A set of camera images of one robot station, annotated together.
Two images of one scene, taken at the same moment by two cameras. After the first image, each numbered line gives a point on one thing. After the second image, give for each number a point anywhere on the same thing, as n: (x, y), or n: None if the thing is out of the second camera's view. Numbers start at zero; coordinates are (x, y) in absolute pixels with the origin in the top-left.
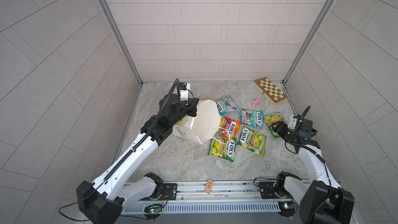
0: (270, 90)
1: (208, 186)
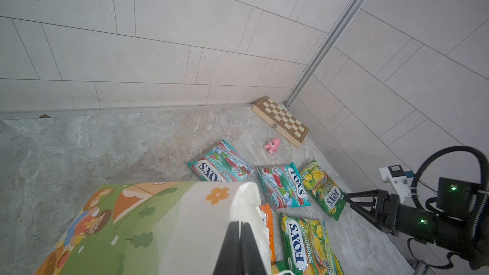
0: (280, 120)
1: None
